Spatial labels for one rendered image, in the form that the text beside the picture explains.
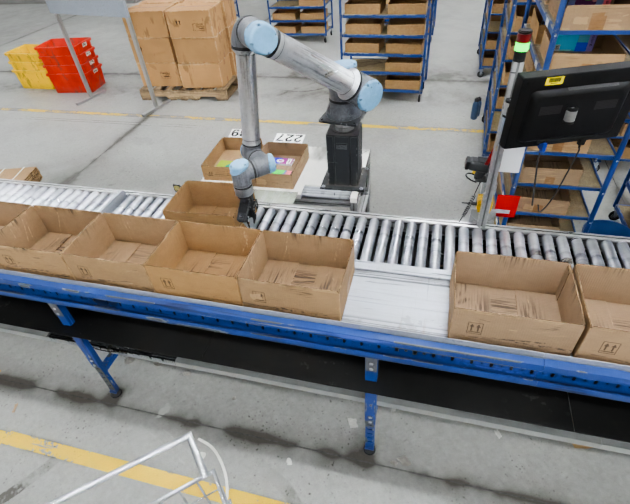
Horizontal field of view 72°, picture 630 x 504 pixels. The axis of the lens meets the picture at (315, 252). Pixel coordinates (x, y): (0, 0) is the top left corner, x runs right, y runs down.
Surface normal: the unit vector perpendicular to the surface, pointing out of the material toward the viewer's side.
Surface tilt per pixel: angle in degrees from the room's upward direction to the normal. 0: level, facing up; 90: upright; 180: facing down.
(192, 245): 90
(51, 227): 90
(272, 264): 1
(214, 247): 89
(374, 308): 0
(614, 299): 89
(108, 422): 0
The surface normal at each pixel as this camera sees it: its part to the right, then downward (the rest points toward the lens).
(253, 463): -0.07, -0.75
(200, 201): -0.22, 0.65
